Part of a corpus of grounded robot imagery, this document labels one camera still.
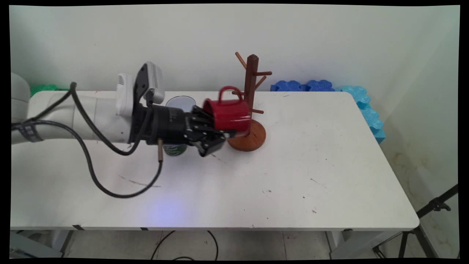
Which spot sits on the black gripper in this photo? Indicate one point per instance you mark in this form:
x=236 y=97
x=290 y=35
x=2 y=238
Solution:
x=168 y=124

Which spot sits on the red enamel mug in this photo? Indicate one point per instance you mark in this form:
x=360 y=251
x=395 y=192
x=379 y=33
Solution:
x=231 y=113

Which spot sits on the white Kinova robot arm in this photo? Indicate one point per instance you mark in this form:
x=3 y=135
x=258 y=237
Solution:
x=62 y=117

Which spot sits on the white enamel mug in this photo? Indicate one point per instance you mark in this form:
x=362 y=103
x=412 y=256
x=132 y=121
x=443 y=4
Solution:
x=181 y=102

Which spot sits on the dark green enamel mug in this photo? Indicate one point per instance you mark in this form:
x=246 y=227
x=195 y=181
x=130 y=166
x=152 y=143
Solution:
x=175 y=149

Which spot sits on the brown wooden mug tree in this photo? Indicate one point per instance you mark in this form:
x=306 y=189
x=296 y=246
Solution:
x=251 y=73

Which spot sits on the dark blue foam mat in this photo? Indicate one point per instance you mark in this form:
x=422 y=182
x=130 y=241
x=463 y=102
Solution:
x=293 y=86

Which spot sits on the light blue foam mat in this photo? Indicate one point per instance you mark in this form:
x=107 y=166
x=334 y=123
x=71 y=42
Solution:
x=370 y=113

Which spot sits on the green foam mat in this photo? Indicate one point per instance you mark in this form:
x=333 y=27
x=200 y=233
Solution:
x=45 y=88

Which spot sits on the black tripod stand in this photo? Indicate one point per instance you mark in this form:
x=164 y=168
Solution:
x=421 y=212

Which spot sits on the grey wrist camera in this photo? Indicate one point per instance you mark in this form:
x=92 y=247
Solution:
x=154 y=80

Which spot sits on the white table leg frame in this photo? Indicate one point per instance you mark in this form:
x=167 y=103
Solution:
x=351 y=244

